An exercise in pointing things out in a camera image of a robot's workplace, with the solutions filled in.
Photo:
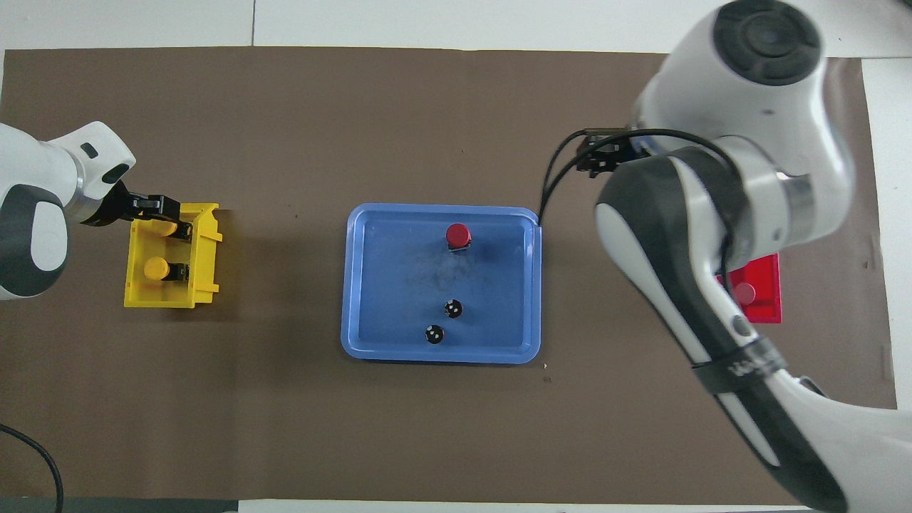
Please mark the blue plastic tray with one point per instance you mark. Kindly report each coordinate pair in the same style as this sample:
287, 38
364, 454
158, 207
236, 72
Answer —
399, 285

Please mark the yellow push button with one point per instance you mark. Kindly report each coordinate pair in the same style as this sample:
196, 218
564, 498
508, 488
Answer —
165, 229
156, 268

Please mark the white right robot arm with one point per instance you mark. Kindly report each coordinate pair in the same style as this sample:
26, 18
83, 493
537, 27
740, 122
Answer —
712, 71

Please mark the brown table mat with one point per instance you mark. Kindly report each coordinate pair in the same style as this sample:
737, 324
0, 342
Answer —
356, 107

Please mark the red push button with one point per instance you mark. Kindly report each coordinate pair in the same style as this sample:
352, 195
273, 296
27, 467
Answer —
746, 293
457, 234

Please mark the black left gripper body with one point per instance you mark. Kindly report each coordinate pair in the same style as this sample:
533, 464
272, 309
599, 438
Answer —
117, 210

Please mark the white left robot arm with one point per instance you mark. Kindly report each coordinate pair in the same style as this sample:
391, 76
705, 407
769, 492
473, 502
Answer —
35, 242

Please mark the red plastic bin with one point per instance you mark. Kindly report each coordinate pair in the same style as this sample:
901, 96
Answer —
766, 313

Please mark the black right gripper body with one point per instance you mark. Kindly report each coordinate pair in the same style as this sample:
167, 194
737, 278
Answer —
627, 146

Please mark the yellow plastic bin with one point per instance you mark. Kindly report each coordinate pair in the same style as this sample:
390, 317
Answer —
171, 292

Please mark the black cylindrical capacitor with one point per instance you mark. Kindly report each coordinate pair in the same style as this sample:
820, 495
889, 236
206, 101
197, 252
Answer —
453, 308
434, 334

